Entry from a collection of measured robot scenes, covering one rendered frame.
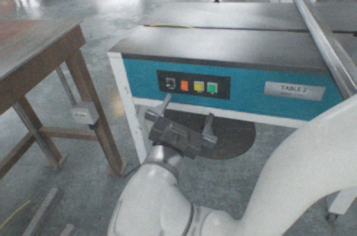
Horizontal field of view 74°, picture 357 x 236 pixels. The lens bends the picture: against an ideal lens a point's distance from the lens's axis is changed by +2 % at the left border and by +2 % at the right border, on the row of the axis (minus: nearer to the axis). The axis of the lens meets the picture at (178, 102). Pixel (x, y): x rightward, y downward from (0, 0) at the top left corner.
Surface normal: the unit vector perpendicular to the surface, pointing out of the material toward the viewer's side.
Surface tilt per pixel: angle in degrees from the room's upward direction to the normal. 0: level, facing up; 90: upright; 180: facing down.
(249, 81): 90
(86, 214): 0
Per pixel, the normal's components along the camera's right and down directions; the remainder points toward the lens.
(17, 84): 0.98, 0.05
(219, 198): -0.08, -0.78
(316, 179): -0.54, 0.55
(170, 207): 0.66, -0.41
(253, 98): -0.32, 0.61
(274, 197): -0.73, 0.47
